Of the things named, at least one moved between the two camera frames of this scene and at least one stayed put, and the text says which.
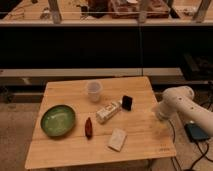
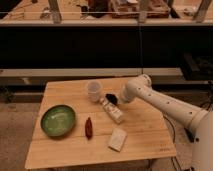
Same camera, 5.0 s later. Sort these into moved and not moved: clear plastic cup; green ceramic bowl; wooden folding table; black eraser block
Moved: black eraser block
Not moved: wooden folding table; green ceramic bowl; clear plastic cup
